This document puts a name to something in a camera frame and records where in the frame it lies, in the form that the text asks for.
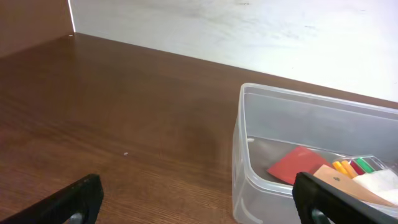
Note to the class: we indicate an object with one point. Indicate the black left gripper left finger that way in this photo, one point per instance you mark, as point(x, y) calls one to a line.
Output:
point(79, 202)

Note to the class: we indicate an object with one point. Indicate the clear plastic storage container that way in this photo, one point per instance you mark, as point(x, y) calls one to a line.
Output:
point(272, 121)

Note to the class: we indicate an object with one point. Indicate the clear box of coloured bits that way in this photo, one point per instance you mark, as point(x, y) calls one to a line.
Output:
point(371, 173)

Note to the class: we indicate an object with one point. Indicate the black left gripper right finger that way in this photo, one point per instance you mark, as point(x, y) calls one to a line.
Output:
point(319, 202)

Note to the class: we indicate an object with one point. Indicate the orange scraper with wooden handle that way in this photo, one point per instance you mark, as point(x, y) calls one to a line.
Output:
point(303, 159)

